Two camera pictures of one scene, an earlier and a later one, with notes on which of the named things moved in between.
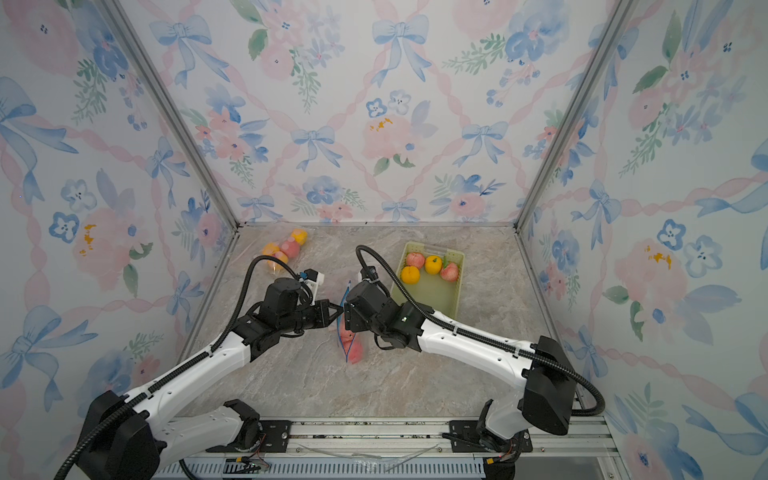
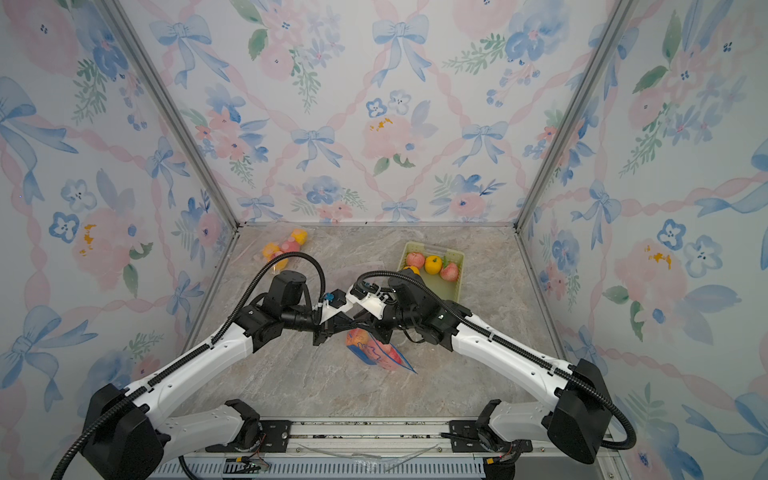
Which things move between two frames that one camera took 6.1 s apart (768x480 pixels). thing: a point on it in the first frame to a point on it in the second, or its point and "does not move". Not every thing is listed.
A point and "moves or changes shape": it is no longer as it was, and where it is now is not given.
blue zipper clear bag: x=350 y=341 moves or changes shape
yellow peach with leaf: x=433 y=264 does not move
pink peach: x=415 y=259 does not move
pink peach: x=291 y=247 does not move
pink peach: x=356 y=353 to x=391 y=353
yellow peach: x=300 y=236 does not move
